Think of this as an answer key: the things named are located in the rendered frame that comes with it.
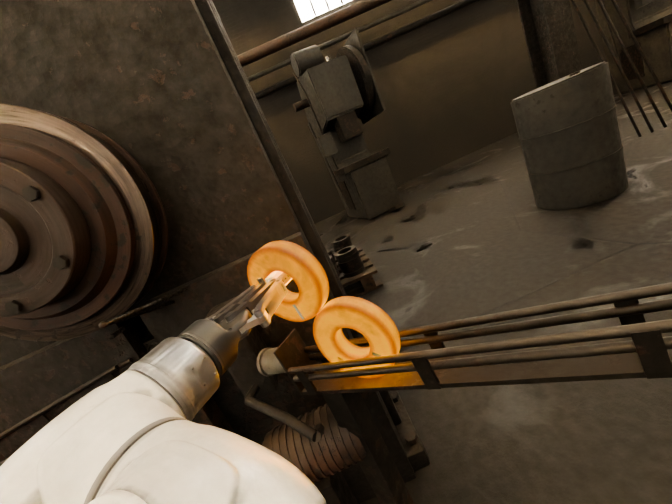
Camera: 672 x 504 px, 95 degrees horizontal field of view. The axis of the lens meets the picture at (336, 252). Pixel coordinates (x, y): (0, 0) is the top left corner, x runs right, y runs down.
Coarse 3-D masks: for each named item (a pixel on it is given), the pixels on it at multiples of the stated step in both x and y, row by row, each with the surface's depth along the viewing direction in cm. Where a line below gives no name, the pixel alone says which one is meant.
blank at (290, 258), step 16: (256, 256) 53; (272, 256) 51; (288, 256) 50; (304, 256) 50; (256, 272) 55; (288, 272) 52; (304, 272) 50; (320, 272) 51; (304, 288) 52; (320, 288) 51; (288, 304) 55; (304, 304) 54; (320, 304) 52; (304, 320) 56
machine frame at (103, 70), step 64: (0, 0) 64; (64, 0) 66; (128, 0) 67; (192, 0) 70; (0, 64) 67; (64, 64) 68; (128, 64) 70; (192, 64) 71; (128, 128) 72; (192, 128) 74; (256, 128) 83; (192, 192) 77; (256, 192) 79; (192, 256) 81; (320, 256) 93; (128, 320) 82; (192, 320) 79; (0, 384) 77; (64, 384) 79; (0, 448) 81
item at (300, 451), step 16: (304, 416) 68; (320, 416) 66; (272, 432) 67; (288, 432) 66; (336, 432) 63; (272, 448) 64; (288, 448) 63; (304, 448) 62; (320, 448) 62; (336, 448) 61; (352, 448) 61; (304, 464) 62; (320, 464) 62; (336, 464) 62; (352, 464) 63; (320, 480) 64; (336, 480) 69; (336, 496) 66; (352, 496) 76
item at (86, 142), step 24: (0, 120) 56; (24, 120) 57; (48, 120) 57; (72, 144) 58; (96, 144) 59; (120, 168) 60; (120, 192) 61; (144, 192) 65; (144, 216) 63; (144, 240) 64; (144, 264) 65; (144, 288) 72; (120, 312) 67; (24, 336) 66; (48, 336) 66; (72, 336) 67
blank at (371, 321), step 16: (336, 304) 51; (352, 304) 50; (368, 304) 50; (320, 320) 53; (336, 320) 52; (352, 320) 50; (368, 320) 49; (384, 320) 49; (320, 336) 55; (336, 336) 54; (368, 336) 50; (384, 336) 49; (336, 352) 55; (352, 352) 55; (368, 352) 53; (384, 352) 50; (352, 368) 55
